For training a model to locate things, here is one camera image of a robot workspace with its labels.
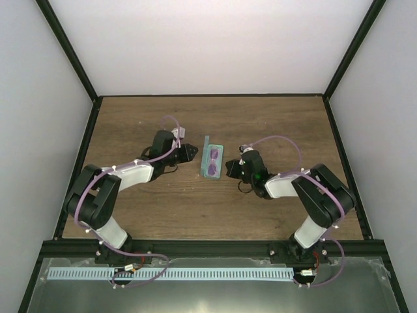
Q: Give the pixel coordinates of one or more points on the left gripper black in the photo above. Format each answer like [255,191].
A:
[187,155]

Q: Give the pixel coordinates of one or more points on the black frame post right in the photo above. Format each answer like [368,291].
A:
[356,42]

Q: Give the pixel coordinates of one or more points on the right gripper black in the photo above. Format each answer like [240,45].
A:
[232,171]

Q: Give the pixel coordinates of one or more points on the light blue slotted strip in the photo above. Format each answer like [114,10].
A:
[173,274]

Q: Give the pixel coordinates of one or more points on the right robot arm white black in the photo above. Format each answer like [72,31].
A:
[325,198]

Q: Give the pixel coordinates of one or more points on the black frame post left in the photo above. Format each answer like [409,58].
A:
[59,32]

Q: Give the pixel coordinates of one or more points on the black frame post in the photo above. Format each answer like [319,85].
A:
[356,42]
[59,32]

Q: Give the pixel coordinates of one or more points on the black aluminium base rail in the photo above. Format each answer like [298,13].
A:
[276,251]

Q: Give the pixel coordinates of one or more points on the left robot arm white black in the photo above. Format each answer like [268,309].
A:
[92,198]

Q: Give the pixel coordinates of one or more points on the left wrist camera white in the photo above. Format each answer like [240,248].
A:
[179,133]

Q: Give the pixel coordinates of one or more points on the pink sunglasses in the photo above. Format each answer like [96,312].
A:
[214,155]

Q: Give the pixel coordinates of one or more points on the blue-grey glasses case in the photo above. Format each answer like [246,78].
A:
[205,158]

